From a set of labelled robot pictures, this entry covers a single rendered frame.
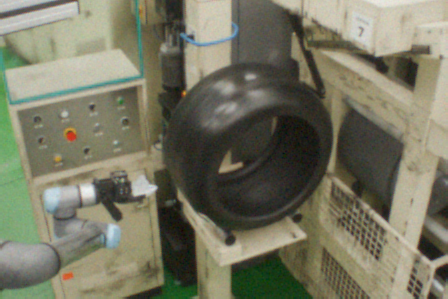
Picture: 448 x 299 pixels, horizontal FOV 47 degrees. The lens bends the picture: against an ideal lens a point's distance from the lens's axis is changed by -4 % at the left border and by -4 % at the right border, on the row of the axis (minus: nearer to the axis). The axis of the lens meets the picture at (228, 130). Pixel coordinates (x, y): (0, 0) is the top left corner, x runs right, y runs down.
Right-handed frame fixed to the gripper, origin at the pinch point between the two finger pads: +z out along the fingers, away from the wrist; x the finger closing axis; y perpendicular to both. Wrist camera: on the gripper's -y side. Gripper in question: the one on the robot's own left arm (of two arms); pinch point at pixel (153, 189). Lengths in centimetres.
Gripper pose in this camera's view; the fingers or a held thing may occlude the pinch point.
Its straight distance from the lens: 178.9
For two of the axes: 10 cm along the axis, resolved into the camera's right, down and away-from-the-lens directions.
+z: 8.9, -1.1, 4.3
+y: 1.1, -8.8, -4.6
